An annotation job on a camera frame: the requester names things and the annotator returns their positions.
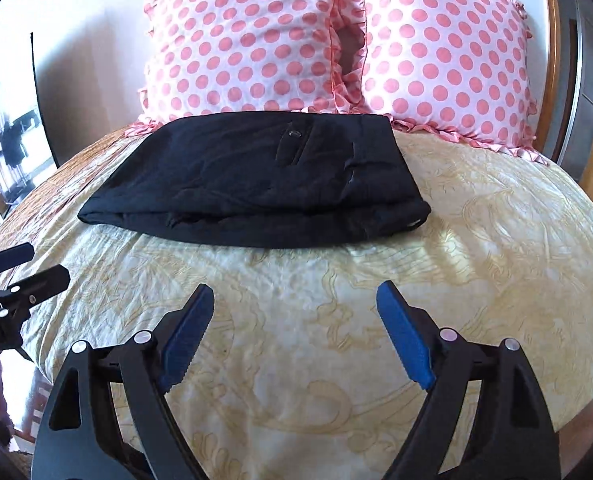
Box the black pants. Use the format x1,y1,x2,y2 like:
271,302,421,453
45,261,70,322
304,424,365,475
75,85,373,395
78,112,431,248

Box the woven straw bed mat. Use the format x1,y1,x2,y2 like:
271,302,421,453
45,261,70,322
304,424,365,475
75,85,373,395
0,127,133,281

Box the black framed mirror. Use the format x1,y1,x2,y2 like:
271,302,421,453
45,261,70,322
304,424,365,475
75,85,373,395
0,31,148,216

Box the cream patterned bed quilt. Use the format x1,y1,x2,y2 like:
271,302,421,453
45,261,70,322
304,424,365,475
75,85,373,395
23,133,593,479

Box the pink polka dot pillow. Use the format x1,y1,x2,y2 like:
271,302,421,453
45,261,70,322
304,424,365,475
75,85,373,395
126,0,361,136
354,0,542,162

